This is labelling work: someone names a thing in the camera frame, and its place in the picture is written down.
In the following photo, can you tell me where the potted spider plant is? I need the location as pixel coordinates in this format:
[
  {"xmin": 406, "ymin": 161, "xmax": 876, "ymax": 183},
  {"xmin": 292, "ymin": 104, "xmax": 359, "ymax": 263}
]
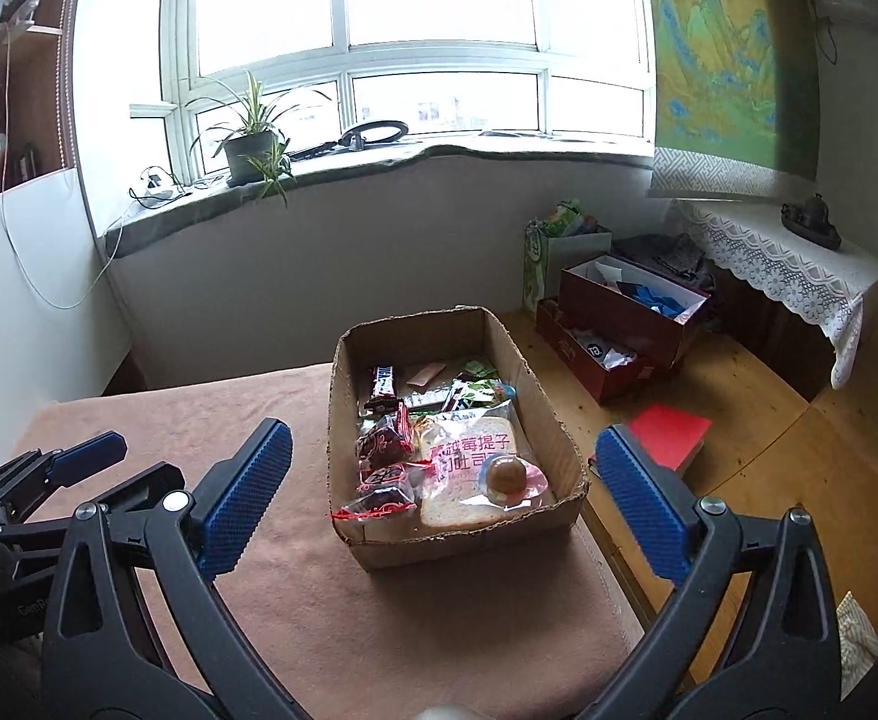
[{"xmin": 180, "ymin": 69, "xmax": 335, "ymax": 207}]

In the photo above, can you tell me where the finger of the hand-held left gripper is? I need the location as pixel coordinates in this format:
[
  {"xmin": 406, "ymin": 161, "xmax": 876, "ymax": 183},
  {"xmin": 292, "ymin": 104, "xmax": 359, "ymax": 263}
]
[
  {"xmin": 0, "ymin": 463, "xmax": 187, "ymax": 552},
  {"xmin": 0, "ymin": 431, "xmax": 129, "ymax": 522}
]

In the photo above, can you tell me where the white cable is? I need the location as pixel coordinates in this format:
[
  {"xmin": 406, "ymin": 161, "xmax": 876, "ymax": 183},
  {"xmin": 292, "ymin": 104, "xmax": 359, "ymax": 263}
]
[{"xmin": 0, "ymin": 15, "xmax": 121, "ymax": 310}]

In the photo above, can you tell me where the white power strip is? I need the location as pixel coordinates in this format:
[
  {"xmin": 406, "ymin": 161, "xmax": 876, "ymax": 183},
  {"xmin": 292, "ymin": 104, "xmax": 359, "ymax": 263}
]
[{"xmin": 128, "ymin": 169, "xmax": 181, "ymax": 207}]

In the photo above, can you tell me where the white paper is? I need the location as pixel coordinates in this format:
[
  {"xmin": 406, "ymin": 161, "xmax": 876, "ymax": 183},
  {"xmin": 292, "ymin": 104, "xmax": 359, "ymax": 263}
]
[{"xmin": 578, "ymin": 255, "xmax": 650, "ymax": 286}]

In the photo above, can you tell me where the round brown sweet packet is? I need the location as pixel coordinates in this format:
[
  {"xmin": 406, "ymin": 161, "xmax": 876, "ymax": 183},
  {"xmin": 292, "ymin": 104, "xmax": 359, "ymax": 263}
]
[{"xmin": 480, "ymin": 454, "xmax": 549, "ymax": 507}]

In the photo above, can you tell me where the dark red box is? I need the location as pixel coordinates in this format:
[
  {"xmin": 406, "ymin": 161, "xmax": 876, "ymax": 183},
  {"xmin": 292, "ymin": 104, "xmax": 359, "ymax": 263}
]
[
  {"xmin": 535, "ymin": 298, "xmax": 684, "ymax": 402},
  {"xmin": 557, "ymin": 255, "xmax": 710, "ymax": 372}
]

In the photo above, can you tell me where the green paper bag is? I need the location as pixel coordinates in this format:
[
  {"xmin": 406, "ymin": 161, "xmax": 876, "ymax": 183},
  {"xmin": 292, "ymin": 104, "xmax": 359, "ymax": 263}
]
[{"xmin": 523, "ymin": 199, "xmax": 612, "ymax": 316}]

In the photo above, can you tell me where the brown chocolate bar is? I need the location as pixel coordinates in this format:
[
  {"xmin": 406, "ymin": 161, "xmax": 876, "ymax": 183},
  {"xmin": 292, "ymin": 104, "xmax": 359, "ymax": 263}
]
[{"xmin": 364, "ymin": 364, "xmax": 402, "ymax": 413}]

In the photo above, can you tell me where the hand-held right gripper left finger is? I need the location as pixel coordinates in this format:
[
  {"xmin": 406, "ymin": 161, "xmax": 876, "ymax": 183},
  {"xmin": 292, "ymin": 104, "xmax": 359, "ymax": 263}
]
[{"xmin": 41, "ymin": 417, "xmax": 294, "ymax": 720}]

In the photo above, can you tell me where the pink blanket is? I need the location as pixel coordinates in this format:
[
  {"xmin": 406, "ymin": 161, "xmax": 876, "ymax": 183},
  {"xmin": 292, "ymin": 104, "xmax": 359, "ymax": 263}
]
[{"xmin": 4, "ymin": 364, "xmax": 646, "ymax": 720}]

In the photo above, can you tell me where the patterned cloth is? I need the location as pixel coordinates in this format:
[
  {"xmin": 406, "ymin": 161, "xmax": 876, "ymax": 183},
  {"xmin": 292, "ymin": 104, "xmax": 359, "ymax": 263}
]
[{"xmin": 832, "ymin": 591, "xmax": 878, "ymax": 698}]

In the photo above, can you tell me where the wooden wall shelf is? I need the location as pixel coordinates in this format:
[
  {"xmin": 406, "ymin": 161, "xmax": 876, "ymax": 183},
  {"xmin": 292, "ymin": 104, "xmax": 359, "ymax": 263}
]
[{"xmin": 0, "ymin": 0, "xmax": 88, "ymax": 196}]

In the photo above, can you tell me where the dark cloth pile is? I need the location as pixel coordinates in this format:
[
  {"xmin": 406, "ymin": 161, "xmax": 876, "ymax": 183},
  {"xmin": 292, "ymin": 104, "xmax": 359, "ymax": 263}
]
[{"xmin": 611, "ymin": 232, "xmax": 717, "ymax": 290}]

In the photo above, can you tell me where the dark wooden cabinet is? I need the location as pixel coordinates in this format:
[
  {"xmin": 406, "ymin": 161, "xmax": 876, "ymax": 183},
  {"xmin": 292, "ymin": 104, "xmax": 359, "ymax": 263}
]
[{"xmin": 709, "ymin": 262, "xmax": 841, "ymax": 402}]

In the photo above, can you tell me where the landscape wall painting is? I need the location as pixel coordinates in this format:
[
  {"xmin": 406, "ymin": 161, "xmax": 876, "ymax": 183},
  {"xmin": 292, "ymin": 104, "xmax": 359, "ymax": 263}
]
[{"xmin": 645, "ymin": 0, "xmax": 822, "ymax": 200}]

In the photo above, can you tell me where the white clip light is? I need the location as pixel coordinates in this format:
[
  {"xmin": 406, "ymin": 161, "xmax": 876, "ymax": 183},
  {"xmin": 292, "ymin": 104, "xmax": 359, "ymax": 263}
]
[{"xmin": 0, "ymin": 0, "xmax": 43, "ymax": 35}]

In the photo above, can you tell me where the cardboard box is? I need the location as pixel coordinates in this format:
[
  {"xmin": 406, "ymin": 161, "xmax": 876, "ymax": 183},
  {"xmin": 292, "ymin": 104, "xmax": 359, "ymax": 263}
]
[{"xmin": 326, "ymin": 305, "xmax": 590, "ymax": 577}]

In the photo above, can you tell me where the white plastic bag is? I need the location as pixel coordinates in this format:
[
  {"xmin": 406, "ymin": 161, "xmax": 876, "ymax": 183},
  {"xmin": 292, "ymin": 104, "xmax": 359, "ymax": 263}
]
[{"xmin": 570, "ymin": 326, "xmax": 639, "ymax": 372}]

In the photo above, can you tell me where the white framed window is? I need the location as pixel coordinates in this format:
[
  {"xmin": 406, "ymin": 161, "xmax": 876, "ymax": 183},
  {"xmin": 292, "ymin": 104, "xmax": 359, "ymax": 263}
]
[{"xmin": 130, "ymin": 0, "xmax": 657, "ymax": 181}]

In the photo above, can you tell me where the grey windowsill cover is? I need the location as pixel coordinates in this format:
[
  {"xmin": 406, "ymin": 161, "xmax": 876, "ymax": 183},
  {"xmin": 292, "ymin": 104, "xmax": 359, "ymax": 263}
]
[{"xmin": 101, "ymin": 131, "xmax": 657, "ymax": 260}]

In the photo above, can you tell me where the bread slice packet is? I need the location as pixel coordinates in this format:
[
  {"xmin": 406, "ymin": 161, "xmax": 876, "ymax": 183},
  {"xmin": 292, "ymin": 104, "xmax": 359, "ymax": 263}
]
[{"xmin": 413, "ymin": 401, "xmax": 556, "ymax": 530}]

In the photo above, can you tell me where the red book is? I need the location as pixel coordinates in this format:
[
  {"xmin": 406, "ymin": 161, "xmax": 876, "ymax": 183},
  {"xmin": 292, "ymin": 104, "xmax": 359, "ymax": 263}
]
[{"xmin": 589, "ymin": 403, "xmax": 714, "ymax": 477}]

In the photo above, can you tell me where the red plum snack packet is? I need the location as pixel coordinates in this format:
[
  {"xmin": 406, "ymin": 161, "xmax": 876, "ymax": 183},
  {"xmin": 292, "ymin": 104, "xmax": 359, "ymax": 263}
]
[
  {"xmin": 332, "ymin": 486, "xmax": 417, "ymax": 526},
  {"xmin": 355, "ymin": 405, "xmax": 417, "ymax": 470},
  {"xmin": 360, "ymin": 463, "xmax": 429, "ymax": 488}
]

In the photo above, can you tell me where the blue plastic bag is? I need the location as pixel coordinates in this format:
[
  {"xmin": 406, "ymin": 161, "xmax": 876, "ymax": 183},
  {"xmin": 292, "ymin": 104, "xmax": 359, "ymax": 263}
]
[{"xmin": 623, "ymin": 281, "xmax": 699, "ymax": 320}]

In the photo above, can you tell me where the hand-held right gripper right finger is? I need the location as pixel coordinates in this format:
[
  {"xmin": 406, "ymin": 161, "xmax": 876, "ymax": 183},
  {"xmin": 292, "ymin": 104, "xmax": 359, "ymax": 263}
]
[{"xmin": 581, "ymin": 424, "xmax": 841, "ymax": 720}]

